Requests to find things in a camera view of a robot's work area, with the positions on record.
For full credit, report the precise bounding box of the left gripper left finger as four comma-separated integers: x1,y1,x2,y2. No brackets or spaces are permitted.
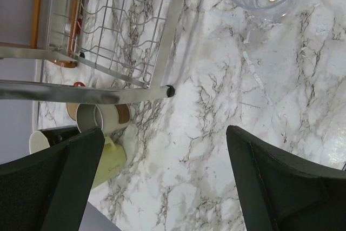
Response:
1,128,105,230

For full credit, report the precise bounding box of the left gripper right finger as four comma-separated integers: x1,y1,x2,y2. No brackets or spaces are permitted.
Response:
227,126,345,230

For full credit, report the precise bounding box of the black faceted mug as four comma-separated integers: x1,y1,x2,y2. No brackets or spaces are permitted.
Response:
41,126,80,147

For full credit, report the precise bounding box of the light green mug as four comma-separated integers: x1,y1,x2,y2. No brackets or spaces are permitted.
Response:
29,130,128,191

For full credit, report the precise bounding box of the small copper orange cup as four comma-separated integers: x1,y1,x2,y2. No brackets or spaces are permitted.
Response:
66,81,87,121

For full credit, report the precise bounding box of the cream cup brown band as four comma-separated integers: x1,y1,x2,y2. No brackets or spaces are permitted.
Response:
76,104,131,135

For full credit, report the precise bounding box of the steel two-tier dish rack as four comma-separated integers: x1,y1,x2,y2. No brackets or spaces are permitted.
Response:
1,0,184,104

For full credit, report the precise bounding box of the red white small box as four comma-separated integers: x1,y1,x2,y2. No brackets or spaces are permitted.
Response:
75,18,83,35

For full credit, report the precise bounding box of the orange wooden rack frame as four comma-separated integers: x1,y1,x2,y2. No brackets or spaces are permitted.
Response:
1,0,84,68

